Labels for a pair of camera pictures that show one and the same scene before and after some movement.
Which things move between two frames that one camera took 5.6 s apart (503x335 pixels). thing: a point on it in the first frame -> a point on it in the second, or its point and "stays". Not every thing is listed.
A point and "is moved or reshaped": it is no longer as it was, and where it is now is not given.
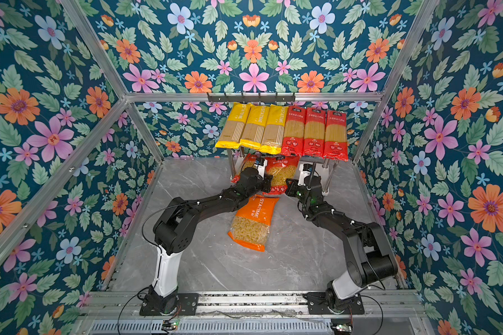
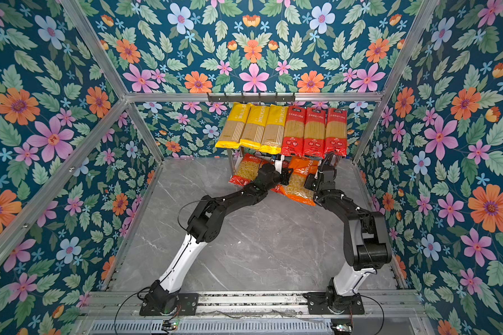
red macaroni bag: [249, 162] stays
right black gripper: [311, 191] -> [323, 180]
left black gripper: [266, 183] -> [282, 175]
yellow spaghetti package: [272, 134] stays
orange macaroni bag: [251, 224] is moved or reshaped
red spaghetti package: [336, 135] stays
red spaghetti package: [314, 132] stays
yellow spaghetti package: [231, 133] stays
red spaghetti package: [293, 139] stays
